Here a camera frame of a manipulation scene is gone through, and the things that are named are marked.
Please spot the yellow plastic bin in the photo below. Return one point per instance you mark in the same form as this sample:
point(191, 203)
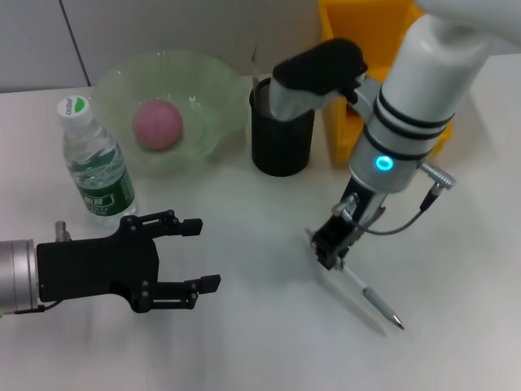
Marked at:
point(358, 32)

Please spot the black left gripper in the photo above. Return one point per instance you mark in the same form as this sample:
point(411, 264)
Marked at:
point(89, 271)

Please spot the black mesh pen holder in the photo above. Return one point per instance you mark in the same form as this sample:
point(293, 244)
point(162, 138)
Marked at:
point(281, 146)

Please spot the clear water bottle green label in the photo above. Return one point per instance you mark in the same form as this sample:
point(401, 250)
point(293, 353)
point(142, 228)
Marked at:
point(97, 171)

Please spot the green glass fruit plate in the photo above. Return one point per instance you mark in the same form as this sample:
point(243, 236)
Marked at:
point(211, 93)

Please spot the white grey ballpoint pen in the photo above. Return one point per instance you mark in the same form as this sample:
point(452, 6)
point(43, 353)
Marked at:
point(374, 299)

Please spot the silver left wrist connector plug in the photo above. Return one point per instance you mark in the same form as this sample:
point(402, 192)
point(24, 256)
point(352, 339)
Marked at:
point(62, 230)

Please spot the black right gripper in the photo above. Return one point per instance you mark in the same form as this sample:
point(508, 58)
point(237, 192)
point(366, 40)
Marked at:
point(354, 220)

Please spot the pink peach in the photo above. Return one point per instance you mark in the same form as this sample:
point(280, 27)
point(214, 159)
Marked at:
point(156, 126)

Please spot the transparent plastic ruler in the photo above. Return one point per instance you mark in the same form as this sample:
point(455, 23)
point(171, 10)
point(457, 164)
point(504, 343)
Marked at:
point(255, 69)

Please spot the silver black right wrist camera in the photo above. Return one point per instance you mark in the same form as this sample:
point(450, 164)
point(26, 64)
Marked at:
point(313, 77)

